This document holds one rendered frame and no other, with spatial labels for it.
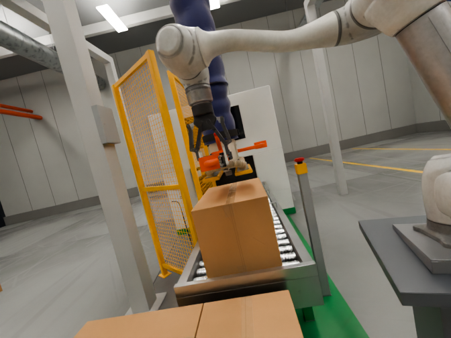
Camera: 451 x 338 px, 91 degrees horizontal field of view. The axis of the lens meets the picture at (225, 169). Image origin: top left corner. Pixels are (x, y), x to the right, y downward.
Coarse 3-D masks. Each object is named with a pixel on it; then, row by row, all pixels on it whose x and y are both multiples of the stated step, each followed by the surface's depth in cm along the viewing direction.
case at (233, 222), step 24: (216, 192) 146; (240, 192) 129; (264, 192) 116; (192, 216) 113; (216, 216) 112; (240, 216) 111; (264, 216) 110; (216, 240) 114; (240, 240) 112; (264, 240) 112; (216, 264) 115; (240, 264) 114; (264, 264) 113
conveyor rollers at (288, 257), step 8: (272, 208) 215; (272, 216) 197; (280, 224) 172; (280, 232) 161; (280, 240) 146; (288, 240) 144; (280, 248) 136; (288, 248) 134; (288, 256) 126; (296, 256) 127; (200, 264) 140; (288, 264) 117; (200, 272) 131
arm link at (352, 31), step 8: (344, 8) 66; (344, 16) 65; (352, 16) 62; (344, 24) 65; (352, 24) 64; (360, 24) 62; (344, 32) 66; (352, 32) 66; (360, 32) 64; (368, 32) 64; (376, 32) 65; (344, 40) 69; (352, 40) 69; (360, 40) 70
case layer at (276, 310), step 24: (168, 312) 102; (192, 312) 98; (216, 312) 95; (240, 312) 92; (264, 312) 89; (288, 312) 86; (96, 336) 97; (120, 336) 94; (144, 336) 91; (168, 336) 88; (192, 336) 85; (216, 336) 83; (240, 336) 80; (264, 336) 78; (288, 336) 76
